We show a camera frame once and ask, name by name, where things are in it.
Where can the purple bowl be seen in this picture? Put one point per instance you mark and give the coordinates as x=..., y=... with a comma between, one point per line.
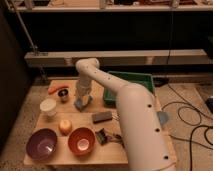
x=42, y=144

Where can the metal diagonal pole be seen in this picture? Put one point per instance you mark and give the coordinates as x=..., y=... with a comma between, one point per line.
x=24, y=29

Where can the yellow apple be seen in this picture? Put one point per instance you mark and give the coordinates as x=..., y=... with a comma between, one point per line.
x=65, y=127

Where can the green plastic tray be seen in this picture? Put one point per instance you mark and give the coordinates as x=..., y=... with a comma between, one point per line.
x=141, y=78

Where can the dark rectangular block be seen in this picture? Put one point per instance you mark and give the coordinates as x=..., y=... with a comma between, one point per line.
x=101, y=117

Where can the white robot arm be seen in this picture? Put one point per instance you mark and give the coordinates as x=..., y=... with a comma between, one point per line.
x=144, y=142

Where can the white shelf beam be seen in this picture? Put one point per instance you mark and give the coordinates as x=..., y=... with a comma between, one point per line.
x=119, y=58

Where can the orange bowl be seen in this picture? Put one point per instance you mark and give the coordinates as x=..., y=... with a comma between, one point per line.
x=81, y=141

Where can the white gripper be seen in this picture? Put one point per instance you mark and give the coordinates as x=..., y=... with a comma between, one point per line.
x=83, y=89

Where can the white cup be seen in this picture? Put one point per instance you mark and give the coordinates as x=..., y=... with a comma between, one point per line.
x=48, y=107

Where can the orange carrot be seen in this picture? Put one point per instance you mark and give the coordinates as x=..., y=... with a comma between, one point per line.
x=53, y=89

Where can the small metal cup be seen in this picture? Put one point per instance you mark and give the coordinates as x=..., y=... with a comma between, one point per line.
x=63, y=95

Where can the black handled tool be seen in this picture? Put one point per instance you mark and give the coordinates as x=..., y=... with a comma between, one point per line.
x=119, y=139

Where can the small dark clip object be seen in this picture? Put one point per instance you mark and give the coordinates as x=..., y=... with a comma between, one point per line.
x=102, y=137

